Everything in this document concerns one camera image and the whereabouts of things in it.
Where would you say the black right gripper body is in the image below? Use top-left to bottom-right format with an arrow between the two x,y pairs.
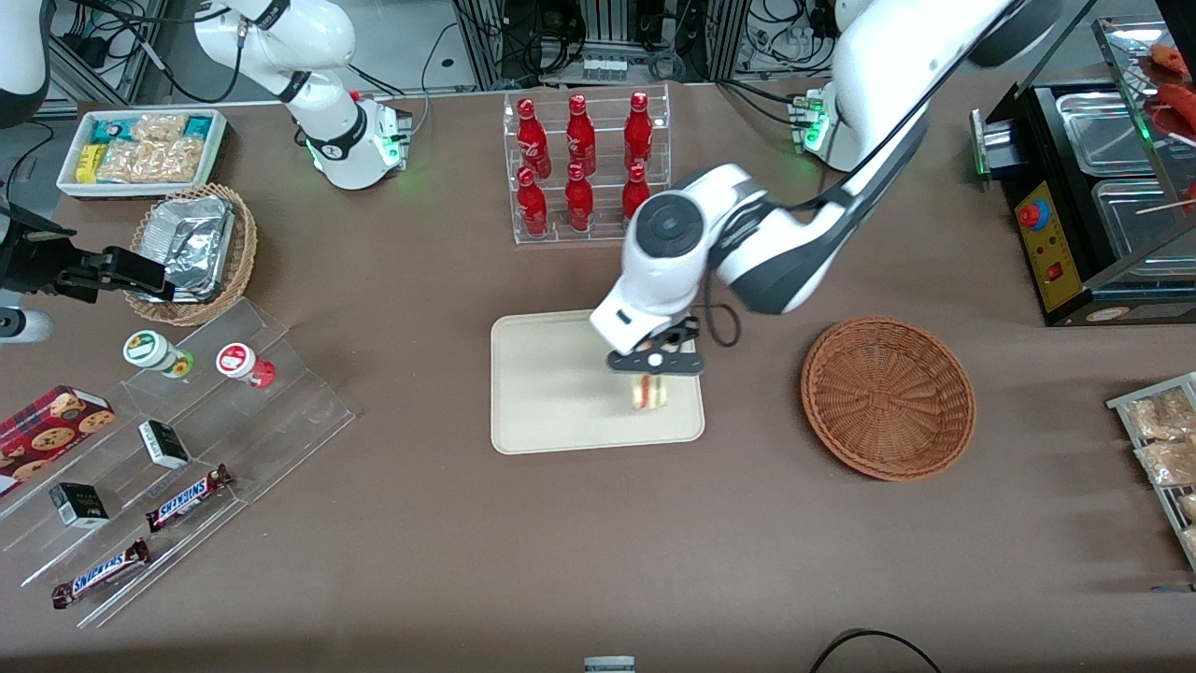
0,206 -> 108,304

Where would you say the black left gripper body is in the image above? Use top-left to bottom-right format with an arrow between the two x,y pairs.
607,316 -> 706,375

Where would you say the triangle sandwich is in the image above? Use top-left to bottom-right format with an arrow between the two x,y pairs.
632,372 -> 672,413

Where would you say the tan wicker basket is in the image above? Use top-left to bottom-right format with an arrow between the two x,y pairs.
123,182 -> 259,328

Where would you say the beige plastic tray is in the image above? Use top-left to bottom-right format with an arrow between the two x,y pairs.
491,304 -> 706,456

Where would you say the brown round wicker basket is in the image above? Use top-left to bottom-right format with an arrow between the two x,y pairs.
800,315 -> 978,483

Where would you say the aluminium foil container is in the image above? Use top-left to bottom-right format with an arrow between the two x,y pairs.
138,194 -> 236,302

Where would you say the green lidded cup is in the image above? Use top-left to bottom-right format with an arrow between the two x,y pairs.
122,330 -> 195,379

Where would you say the white cylindrical wrist attachment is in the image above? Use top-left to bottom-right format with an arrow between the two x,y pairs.
0,308 -> 54,344

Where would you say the white rectangular snack bin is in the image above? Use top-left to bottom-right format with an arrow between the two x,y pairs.
56,107 -> 230,202

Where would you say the red lidded cup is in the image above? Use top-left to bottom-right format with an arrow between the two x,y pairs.
215,342 -> 278,389

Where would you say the clear acrylic bottle rack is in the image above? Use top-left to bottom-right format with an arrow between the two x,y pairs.
503,82 -> 674,246

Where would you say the small black box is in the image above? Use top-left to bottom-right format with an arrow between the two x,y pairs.
49,482 -> 110,530
137,420 -> 192,470

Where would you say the red cookie box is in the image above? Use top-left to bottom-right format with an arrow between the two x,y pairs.
0,384 -> 118,498

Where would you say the red cola bottle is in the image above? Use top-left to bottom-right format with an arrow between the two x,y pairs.
516,97 -> 552,179
621,164 -> 652,223
565,93 -> 597,177
623,91 -> 654,172
564,163 -> 595,233
516,166 -> 549,237

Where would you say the clear acrylic stepped stand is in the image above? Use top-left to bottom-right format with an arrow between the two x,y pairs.
0,297 -> 358,629

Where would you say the Snickers chocolate bar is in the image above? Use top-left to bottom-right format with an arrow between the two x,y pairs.
51,538 -> 152,610
145,465 -> 235,534

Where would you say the black food warmer appliance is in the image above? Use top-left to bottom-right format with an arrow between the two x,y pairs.
970,14 -> 1196,328

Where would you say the steel food pan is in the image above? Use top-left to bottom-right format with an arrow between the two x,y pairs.
1091,178 -> 1196,281
1056,91 -> 1160,177

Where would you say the black floor cable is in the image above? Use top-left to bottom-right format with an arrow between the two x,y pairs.
808,628 -> 943,673

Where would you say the aluminium frame structure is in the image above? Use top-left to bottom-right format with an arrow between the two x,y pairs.
453,0 -> 748,90

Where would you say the grey wire display rack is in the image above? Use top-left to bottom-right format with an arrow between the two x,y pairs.
1106,372 -> 1196,571

